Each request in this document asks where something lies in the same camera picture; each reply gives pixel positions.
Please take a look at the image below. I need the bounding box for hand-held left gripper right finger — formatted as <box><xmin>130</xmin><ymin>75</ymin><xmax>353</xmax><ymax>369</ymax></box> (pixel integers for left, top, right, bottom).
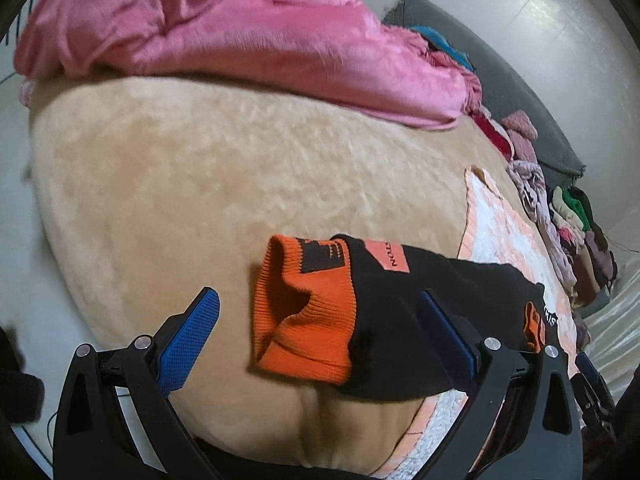
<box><xmin>419</xmin><ymin>289</ymin><xmax>583</xmax><ymax>480</ymax></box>

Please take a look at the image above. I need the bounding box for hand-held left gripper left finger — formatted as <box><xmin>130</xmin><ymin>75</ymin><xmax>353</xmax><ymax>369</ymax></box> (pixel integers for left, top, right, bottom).
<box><xmin>52</xmin><ymin>287</ymin><xmax>223</xmax><ymax>480</ymax></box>

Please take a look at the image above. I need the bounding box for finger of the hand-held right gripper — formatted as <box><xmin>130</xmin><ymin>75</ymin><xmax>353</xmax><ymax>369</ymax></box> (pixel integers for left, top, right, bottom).
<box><xmin>574</xmin><ymin>352</ymin><xmax>617</xmax><ymax>428</ymax></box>

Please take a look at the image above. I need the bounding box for black and orange sweater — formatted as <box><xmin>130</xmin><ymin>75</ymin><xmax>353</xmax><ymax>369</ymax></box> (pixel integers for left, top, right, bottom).
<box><xmin>252</xmin><ymin>232</ymin><xmax>548</xmax><ymax>403</ymax></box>

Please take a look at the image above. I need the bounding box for white satin curtain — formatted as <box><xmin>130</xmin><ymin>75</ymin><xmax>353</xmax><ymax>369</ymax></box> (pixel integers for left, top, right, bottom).
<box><xmin>582</xmin><ymin>270</ymin><xmax>640</xmax><ymax>386</ymax></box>

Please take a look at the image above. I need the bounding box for orange and white patterned blanket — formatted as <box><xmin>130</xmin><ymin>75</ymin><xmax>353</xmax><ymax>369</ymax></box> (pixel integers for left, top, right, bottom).
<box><xmin>370</xmin><ymin>165</ymin><xmax>586</xmax><ymax>480</ymax></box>

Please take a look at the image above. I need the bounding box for beige fleece blanket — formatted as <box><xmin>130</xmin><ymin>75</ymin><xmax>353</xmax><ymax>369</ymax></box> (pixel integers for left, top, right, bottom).
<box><xmin>25</xmin><ymin>77</ymin><xmax>526</xmax><ymax>476</ymax></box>

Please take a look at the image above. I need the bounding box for lilac crumpled garment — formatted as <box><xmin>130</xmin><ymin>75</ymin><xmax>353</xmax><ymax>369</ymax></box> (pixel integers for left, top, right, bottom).
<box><xmin>506</xmin><ymin>159</ymin><xmax>576</xmax><ymax>286</ymax></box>

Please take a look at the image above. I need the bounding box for dark cloth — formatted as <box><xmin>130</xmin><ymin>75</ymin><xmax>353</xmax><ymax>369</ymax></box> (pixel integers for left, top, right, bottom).
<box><xmin>0</xmin><ymin>327</ymin><xmax>46</xmax><ymax>426</ymax></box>

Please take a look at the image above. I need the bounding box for red garment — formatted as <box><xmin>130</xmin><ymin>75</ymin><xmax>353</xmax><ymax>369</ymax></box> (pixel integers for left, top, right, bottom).
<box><xmin>472</xmin><ymin>110</ymin><xmax>516</xmax><ymax>161</ymax></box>

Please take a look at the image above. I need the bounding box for pink fuzzy garment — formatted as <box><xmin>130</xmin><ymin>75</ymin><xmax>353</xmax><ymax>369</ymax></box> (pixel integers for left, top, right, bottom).
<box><xmin>500</xmin><ymin>110</ymin><xmax>540</xmax><ymax>161</ymax></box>

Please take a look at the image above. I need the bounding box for grey pillow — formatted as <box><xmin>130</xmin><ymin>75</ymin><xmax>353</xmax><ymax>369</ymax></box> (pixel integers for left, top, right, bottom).
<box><xmin>382</xmin><ymin>0</ymin><xmax>586</xmax><ymax>191</ymax></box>

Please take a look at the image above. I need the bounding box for teal cloth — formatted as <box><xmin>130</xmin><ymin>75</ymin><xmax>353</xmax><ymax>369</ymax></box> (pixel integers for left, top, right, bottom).
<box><xmin>417</xmin><ymin>25</ymin><xmax>476</xmax><ymax>73</ymax></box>

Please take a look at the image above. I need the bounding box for pink satin blanket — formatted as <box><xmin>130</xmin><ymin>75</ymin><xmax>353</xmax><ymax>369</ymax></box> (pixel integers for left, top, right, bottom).
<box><xmin>15</xmin><ymin>0</ymin><xmax>483</xmax><ymax>131</ymax></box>

